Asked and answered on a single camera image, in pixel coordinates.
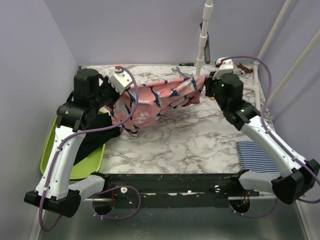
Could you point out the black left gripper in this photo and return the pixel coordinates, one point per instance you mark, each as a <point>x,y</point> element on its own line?
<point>105,83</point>

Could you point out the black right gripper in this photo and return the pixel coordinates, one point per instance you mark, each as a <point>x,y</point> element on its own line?
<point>208,82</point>

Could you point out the pink patterned garment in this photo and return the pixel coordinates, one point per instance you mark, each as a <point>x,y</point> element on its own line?
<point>158,97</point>

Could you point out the blue white striped garment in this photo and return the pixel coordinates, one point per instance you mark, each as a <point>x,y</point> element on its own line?
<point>252,158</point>

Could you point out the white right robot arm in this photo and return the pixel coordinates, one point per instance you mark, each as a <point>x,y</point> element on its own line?
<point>295,175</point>

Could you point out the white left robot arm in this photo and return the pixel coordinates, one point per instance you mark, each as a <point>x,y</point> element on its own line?
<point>54,193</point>

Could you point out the lime green laundry basket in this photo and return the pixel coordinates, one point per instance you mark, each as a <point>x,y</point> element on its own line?
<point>82,169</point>

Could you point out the chrome combination wrench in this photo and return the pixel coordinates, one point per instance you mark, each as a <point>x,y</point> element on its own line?
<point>179,72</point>

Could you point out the green black precision screwdriver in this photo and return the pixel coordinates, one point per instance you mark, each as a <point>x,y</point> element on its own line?
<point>187,64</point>

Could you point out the black garment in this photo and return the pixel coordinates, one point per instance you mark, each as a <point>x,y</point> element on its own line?
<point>93,141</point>

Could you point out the white PVC pipe stand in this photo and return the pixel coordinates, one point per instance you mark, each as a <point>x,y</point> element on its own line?
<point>203,55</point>

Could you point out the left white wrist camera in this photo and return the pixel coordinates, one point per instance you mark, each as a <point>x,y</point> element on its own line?
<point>120,80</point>

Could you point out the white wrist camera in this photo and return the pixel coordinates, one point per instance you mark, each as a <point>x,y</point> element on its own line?
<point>223,67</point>
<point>120,80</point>

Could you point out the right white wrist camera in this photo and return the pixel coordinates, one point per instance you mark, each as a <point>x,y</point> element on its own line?
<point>223,67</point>

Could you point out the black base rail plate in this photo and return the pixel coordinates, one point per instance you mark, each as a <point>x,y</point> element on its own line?
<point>155,191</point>

